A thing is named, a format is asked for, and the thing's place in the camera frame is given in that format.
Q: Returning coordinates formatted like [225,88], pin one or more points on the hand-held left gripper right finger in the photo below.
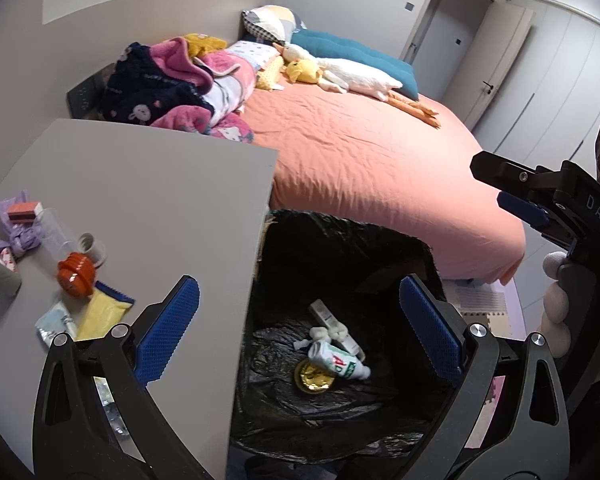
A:
[430,325]

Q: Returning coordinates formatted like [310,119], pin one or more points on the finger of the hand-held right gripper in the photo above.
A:
[510,172]
[522,209]

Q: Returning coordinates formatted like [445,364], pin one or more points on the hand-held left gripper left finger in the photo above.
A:
[167,330]

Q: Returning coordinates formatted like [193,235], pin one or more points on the yellow snack packet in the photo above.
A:
[102,312]

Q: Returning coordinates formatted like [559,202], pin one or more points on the trash bin with black bag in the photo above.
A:
[370,260]

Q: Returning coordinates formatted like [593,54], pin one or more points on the green white squeezed tube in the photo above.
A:
[342,361]

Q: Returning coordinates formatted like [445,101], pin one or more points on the white tissue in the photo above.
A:
[326,334]

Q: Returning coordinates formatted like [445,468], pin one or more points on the orange ribbed lid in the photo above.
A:
[76,275]

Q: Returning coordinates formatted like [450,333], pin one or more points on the grey plastic stick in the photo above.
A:
[324,311]

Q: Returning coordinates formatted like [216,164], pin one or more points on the small white cup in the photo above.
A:
[94,250]

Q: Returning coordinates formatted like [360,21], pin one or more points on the light blue packet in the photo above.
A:
[55,322]

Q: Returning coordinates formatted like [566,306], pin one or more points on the gold round lid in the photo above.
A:
[314,380]

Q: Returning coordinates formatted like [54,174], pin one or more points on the clear plastic cup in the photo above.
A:
[55,232]

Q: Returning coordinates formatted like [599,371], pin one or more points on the purple cloth bag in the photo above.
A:
[26,236]

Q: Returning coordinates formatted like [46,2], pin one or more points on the pink white wrapper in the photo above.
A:
[0,260]

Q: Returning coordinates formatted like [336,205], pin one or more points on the orange rectangular block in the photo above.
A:
[24,212]

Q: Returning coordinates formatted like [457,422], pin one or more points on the person's right hand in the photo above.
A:
[556,305]

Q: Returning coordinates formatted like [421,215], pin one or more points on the foam floor mat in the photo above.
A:
[480,307]

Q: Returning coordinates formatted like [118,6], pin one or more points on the white wardrobe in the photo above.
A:
[565,85]

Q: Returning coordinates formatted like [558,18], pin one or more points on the white door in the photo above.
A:
[495,60]

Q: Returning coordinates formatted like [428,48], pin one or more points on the bed with orange sheet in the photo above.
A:
[380,160]

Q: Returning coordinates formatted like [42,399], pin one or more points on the white goose plush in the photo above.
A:
[360,76]

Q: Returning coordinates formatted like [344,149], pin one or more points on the teal cushion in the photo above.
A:
[350,52]

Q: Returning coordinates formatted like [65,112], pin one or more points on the yellow duck plush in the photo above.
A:
[302,71]

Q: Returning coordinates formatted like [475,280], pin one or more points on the pink white cartoon quilt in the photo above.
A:
[225,90]

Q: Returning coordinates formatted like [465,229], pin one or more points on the black bedside panel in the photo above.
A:
[85,95]

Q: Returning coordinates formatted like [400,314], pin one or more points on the yellow dotted pillow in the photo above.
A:
[270,74]

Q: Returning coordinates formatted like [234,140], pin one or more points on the checkered patchwork pillow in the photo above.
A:
[270,22]

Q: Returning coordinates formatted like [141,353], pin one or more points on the white dotted pillow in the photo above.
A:
[252,52]

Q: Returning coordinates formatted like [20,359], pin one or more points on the yellow cloth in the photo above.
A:
[205,44]

